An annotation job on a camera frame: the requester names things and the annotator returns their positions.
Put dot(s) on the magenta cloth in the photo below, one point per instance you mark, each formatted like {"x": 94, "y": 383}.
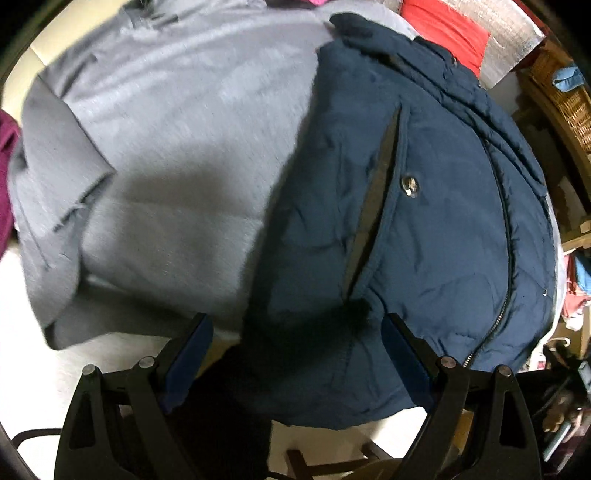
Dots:
{"x": 7, "y": 175}

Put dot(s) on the wooden stool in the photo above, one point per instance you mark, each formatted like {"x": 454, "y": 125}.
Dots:
{"x": 332, "y": 461}

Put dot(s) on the cream sofa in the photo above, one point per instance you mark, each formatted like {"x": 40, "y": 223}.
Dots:
{"x": 27, "y": 300}

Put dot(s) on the coral folded cloth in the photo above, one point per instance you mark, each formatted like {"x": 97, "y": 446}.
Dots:
{"x": 577, "y": 300}

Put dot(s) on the silver foil insulation panel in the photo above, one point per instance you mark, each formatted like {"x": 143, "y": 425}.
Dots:
{"x": 503, "y": 32}

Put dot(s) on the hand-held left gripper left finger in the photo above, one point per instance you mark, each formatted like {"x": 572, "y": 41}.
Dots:
{"x": 189, "y": 360}

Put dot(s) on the red pillow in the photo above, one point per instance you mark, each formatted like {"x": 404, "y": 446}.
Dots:
{"x": 443, "y": 27}

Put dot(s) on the wooden table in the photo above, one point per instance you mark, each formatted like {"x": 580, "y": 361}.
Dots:
{"x": 575, "y": 233}

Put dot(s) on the grey blanket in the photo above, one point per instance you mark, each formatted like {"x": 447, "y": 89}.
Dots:
{"x": 161, "y": 115}

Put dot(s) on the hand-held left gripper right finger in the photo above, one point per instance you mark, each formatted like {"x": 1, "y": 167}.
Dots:
{"x": 406, "y": 364}

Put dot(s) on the blue cloth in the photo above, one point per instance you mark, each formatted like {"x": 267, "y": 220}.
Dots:
{"x": 568, "y": 77}

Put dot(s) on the large wicker basket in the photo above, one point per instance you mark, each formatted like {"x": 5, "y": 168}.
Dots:
{"x": 563, "y": 110}

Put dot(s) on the navy blue puffer jacket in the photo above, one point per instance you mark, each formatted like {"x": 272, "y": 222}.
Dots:
{"x": 438, "y": 230}

